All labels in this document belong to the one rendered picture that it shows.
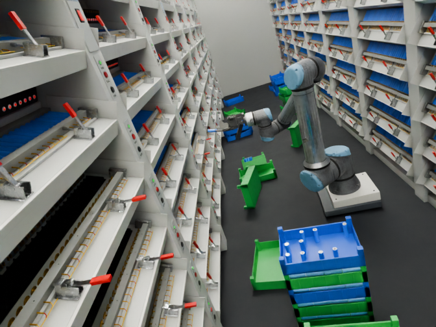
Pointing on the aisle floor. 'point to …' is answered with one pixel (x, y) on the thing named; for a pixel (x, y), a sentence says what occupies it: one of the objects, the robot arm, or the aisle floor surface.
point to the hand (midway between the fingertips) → (217, 130)
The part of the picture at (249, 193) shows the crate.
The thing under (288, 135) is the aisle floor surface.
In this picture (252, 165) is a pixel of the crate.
